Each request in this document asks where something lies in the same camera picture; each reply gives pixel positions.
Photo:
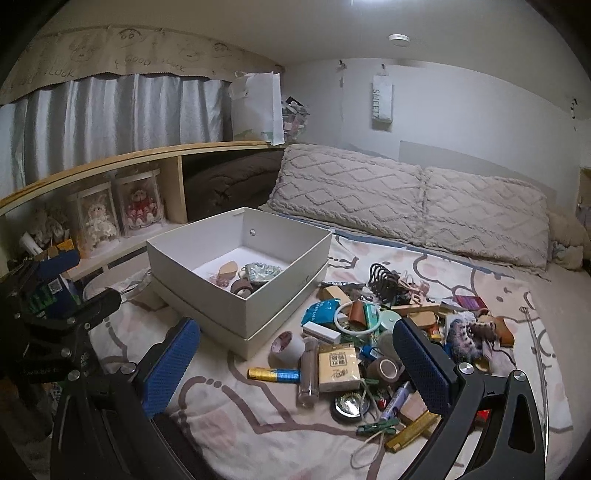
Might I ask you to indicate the green clip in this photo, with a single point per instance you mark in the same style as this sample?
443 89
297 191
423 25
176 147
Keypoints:
387 427

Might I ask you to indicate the beige tissue pack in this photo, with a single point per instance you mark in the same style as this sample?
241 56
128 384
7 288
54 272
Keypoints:
338 368

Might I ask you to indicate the white storage box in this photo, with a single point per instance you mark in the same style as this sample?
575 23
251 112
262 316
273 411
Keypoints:
182 260

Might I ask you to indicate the white paper bag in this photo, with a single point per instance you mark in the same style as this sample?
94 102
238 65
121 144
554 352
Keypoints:
256 114

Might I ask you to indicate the right beige textured pillow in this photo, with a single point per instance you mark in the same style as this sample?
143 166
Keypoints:
493 218

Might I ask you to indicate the blue marker pen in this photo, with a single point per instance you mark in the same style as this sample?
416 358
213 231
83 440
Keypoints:
394 407

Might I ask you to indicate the beige textured pillow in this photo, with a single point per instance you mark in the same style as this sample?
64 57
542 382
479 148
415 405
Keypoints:
493 218
376 195

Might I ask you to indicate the bag of pink beads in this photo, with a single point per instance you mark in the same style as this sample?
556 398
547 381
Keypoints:
217 280

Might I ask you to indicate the left beige textured pillow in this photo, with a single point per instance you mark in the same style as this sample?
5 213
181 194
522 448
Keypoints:
376 195

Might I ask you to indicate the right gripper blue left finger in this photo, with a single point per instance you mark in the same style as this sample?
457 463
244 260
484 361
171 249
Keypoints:
112 425

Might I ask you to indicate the doll in red dress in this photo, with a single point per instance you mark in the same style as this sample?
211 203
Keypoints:
142 211

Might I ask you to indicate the blue floral drawstring pouch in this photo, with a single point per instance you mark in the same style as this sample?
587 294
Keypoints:
261 273

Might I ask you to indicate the wooden leaf-shaped board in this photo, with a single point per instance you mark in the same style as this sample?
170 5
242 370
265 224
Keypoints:
227 271

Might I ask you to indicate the blue and gold tube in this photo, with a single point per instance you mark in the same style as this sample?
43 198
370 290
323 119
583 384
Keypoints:
274 375

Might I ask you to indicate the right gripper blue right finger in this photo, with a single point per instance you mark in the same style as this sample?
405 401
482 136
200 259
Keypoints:
511 446

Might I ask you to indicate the purple crochet piece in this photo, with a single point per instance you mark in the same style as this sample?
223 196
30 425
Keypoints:
463 344

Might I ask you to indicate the brown blanket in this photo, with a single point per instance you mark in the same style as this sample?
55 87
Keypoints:
218 182

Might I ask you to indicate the white tape roll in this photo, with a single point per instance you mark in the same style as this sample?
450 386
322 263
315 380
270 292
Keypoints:
287 349

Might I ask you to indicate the blue packet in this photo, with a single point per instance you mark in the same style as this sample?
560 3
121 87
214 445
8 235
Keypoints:
321 313

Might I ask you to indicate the clear plastic bottle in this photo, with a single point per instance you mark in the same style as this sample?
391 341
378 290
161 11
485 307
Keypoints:
308 392

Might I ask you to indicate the small brown tape roll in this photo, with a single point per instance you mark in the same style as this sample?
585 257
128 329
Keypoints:
386 371

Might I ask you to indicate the black hair claw clip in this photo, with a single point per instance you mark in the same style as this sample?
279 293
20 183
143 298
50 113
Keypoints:
384 283

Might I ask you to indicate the grey curtain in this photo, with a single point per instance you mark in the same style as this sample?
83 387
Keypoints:
73 123

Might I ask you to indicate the white rectangular stick box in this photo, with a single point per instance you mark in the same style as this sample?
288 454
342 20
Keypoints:
322 333

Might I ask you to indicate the round black gold tin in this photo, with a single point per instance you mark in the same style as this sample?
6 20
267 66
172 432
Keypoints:
350 408

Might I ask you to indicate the hanging white sweet sign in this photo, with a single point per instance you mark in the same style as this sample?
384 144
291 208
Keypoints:
382 101

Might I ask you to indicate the doll in white dress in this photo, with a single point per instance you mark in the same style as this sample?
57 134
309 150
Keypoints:
98 225

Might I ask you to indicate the gold foil box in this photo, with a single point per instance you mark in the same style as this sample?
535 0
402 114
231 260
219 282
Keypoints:
410 433

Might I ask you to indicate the white round device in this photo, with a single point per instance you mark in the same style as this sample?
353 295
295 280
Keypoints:
387 320

